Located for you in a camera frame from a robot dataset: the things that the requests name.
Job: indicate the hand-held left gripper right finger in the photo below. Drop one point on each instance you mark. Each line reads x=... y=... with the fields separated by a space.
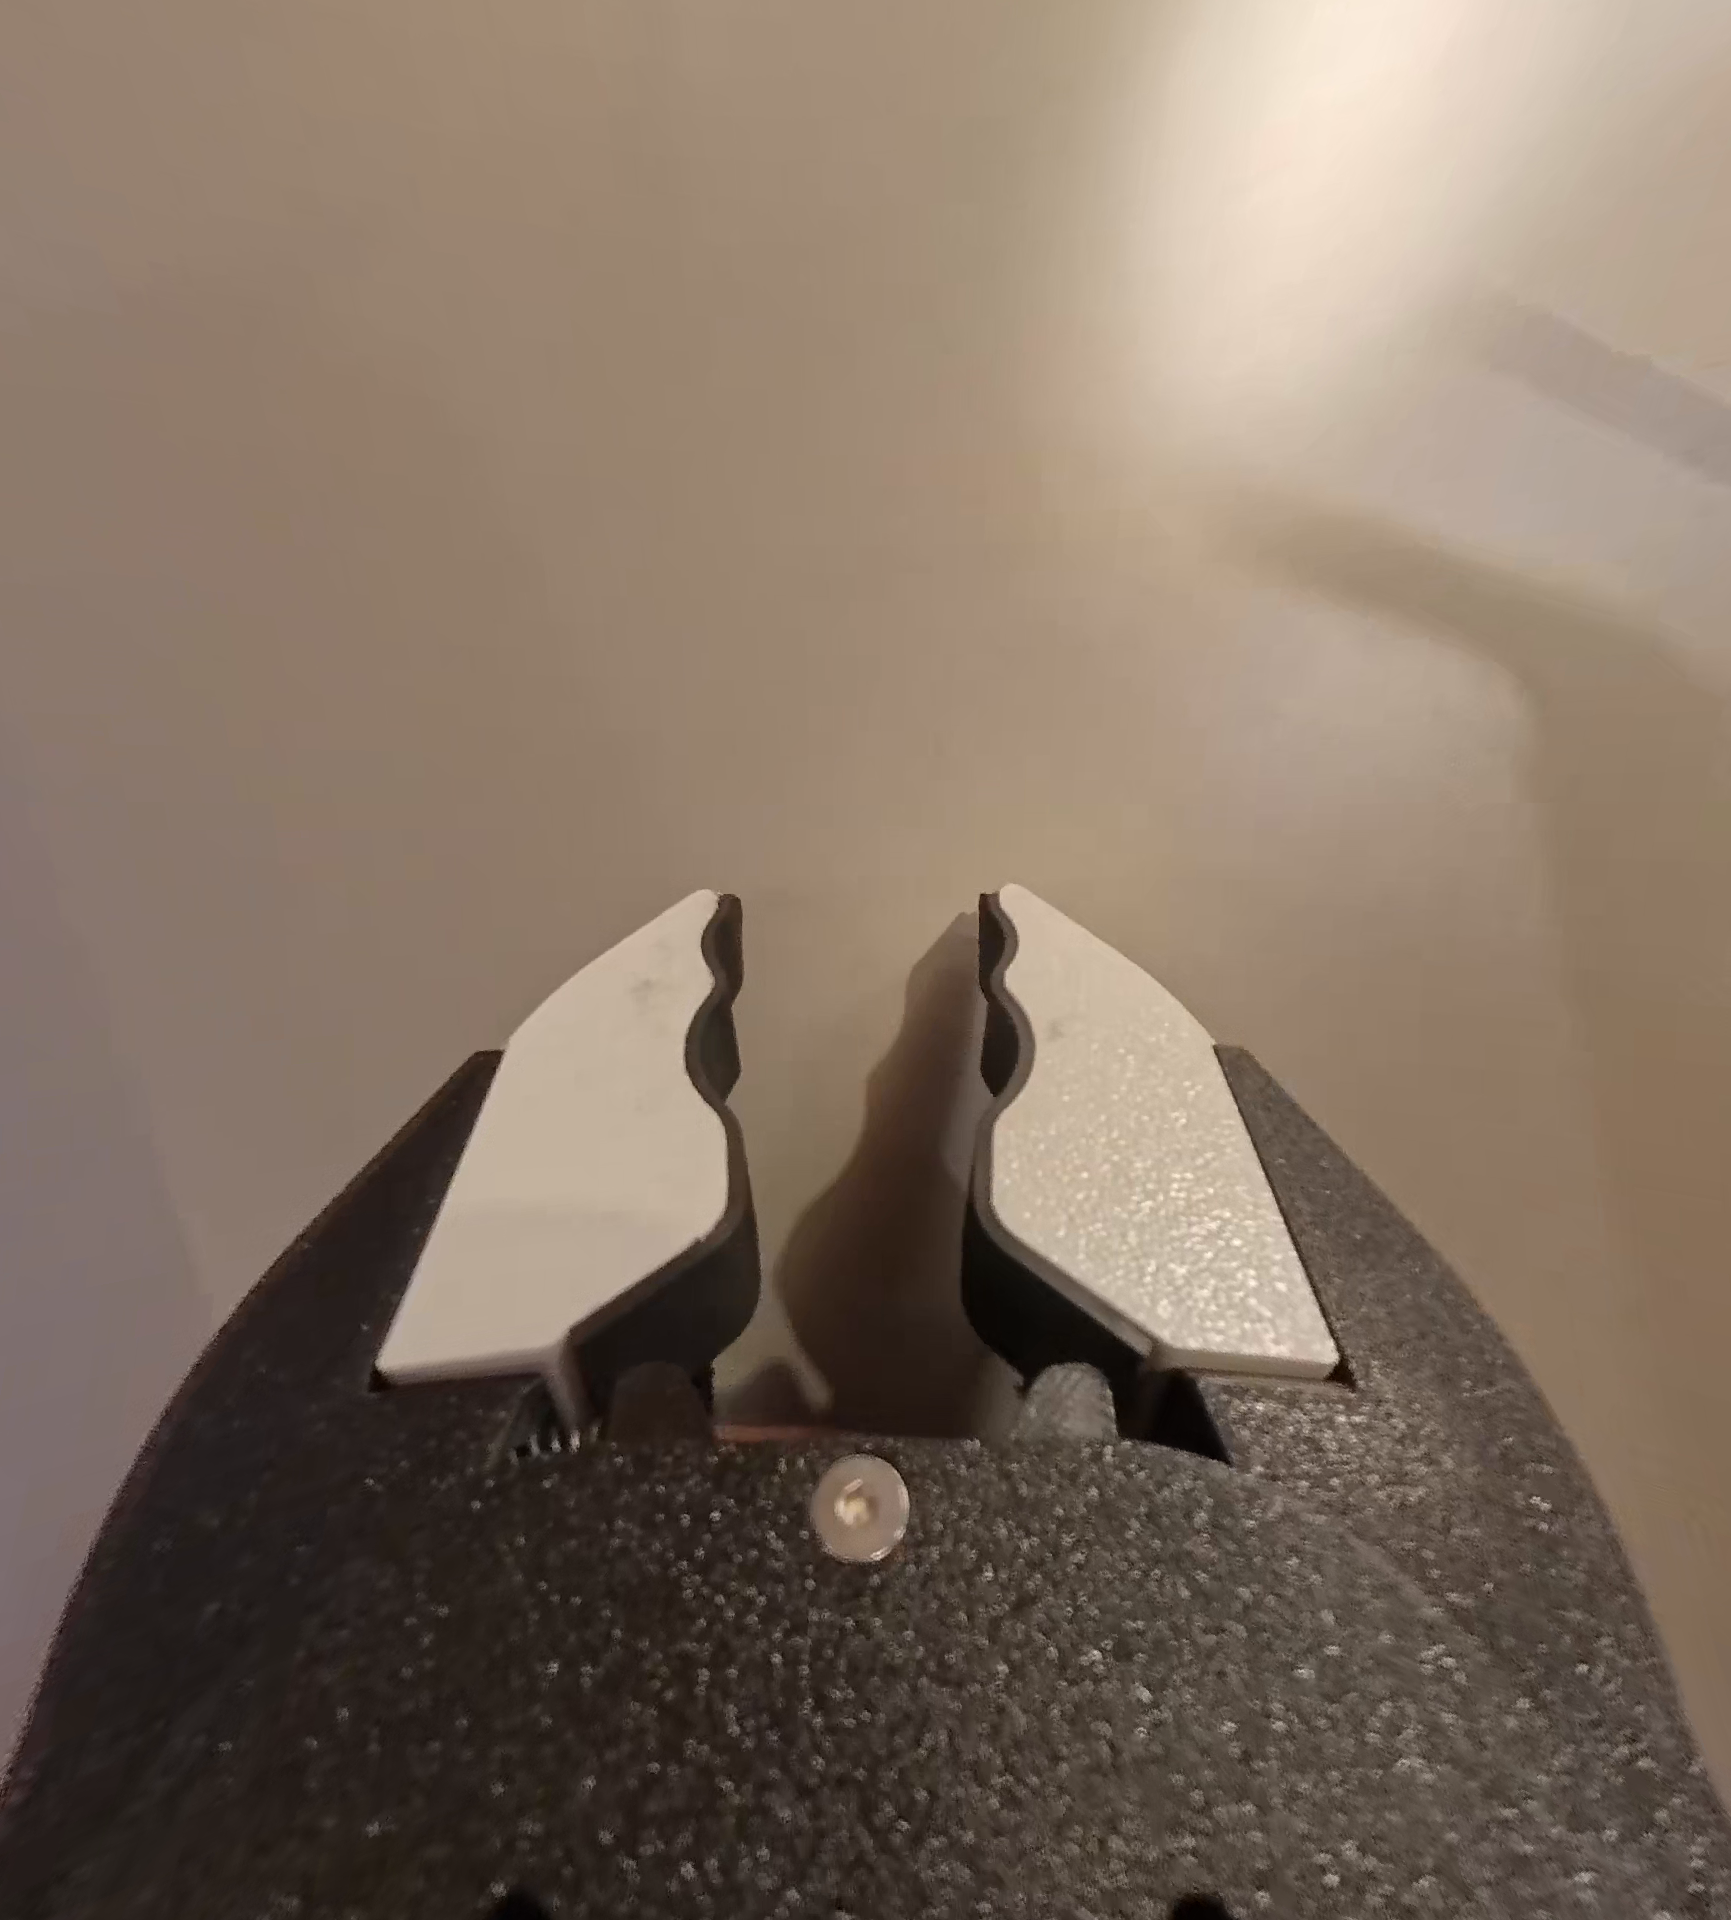
x=1149 y=1184

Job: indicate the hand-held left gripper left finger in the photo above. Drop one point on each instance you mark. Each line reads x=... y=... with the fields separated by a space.
x=579 y=1154

